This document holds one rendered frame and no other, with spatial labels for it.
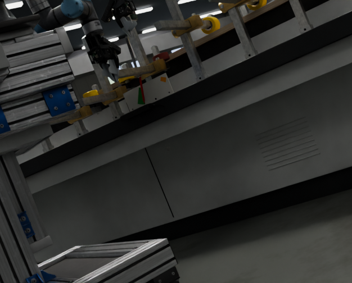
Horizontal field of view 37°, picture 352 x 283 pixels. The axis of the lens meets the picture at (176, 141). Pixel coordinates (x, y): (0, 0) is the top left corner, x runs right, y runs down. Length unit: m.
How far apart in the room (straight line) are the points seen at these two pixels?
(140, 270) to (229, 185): 1.10
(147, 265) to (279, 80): 1.00
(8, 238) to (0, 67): 0.57
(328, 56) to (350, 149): 0.46
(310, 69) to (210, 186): 0.84
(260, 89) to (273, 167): 0.44
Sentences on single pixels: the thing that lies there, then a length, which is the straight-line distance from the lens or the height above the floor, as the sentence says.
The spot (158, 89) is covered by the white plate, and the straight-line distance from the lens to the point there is 2.45.
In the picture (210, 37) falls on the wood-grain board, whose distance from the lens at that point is 2.53.
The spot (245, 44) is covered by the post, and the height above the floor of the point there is 0.76.
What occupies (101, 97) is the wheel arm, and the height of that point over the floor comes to 0.81.
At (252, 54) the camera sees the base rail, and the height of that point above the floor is 0.71.
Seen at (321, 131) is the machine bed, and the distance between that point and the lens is 2.44.
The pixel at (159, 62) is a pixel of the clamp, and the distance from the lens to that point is 2.44.
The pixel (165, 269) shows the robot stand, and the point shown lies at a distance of 1.69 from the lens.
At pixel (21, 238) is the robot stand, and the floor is 0.40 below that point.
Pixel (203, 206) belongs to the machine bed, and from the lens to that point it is 2.74.
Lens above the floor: 0.52
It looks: 1 degrees down
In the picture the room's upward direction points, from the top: 22 degrees counter-clockwise
